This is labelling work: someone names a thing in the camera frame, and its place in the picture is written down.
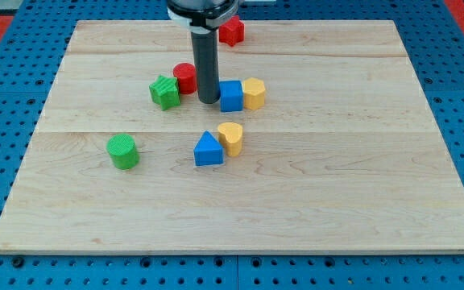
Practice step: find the light wooden board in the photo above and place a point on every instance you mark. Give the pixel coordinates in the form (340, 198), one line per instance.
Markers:
(344, 158)

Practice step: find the blue triangle block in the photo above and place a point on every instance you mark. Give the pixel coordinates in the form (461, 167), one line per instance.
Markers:
(208, 151)

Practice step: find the yellow heart block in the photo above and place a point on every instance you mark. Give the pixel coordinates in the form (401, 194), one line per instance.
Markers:
(230, 136)

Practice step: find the blue cube block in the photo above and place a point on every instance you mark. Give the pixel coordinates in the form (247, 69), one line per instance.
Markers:
(231, 96)

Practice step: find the yellow hexagon block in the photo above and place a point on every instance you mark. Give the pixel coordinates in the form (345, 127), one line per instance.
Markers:
(254, 93)

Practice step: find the red cylinder block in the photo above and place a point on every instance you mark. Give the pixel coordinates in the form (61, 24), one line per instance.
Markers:
(186, 75)

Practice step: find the green cylinder block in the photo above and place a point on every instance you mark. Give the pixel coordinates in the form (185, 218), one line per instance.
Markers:
(123, 151)

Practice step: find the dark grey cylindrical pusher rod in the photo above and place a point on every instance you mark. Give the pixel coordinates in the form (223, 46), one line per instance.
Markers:
(205, 56)

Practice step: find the green star block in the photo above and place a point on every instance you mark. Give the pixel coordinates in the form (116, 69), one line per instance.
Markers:
(165, 92)

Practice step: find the red star block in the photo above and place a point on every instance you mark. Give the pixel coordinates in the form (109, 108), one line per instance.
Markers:
(232, 32)

